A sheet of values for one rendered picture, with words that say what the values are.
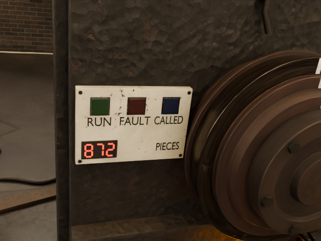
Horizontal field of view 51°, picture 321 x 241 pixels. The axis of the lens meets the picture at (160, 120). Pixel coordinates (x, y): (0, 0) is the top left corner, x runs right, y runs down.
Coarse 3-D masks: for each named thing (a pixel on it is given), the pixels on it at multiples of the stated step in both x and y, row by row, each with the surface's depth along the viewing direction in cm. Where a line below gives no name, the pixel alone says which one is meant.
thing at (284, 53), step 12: (252, 60) 80; (264, 60) 71; (228, 72) 79; (240, 72) 70; (216, 84) 79; (228, 84) 71; (204, 96) 79; (216, 96) 71; (204, 108) 71; (192, 120) 81; (192, 132) 73; (192, 144) 74; (192, 192) 79
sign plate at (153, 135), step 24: (96, 96) 70; (120, 96) 72; (144, 96) 73; (168, 96) 75; (96, 120) 72; (120, 120) 74; (144, 120) 76; (168, 120) 78; (96, 144) 74; (120, 144) 76; (144, 144) 78; (168, 144) 80
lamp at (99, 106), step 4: (92, 100) 70; (96, 100) 70; (100, 100) 70; (104, 100) 70; (108, 100) 71; (92, 104) 70; (96, 104) 70; (100, 104) 71; (104, 104) 71; (108, 104) 71; (92, 108) 70; (96, 108) 71; (100, 108) 71; (104, 108) 71; (92, 112) 71; (96, 112) 71; (100, 112) 71; (104, 112) 72
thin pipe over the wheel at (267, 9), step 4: (264, 0) 73; (268, 0) 73; (264, 4) 73; (268, 4) 73; (264, 8) 74; (268, 8) 73; (264, 12) 74; (268, 12) 74; (264, 16) 74; (268, 16) 74; (264, 20) 74; (268, 20) 74; (264, 24) 75; (268, 24) 74; (264, 28) 76; (268, 28) 75; (272, 28) 75; (268, 32) 75; (272, 32) 75
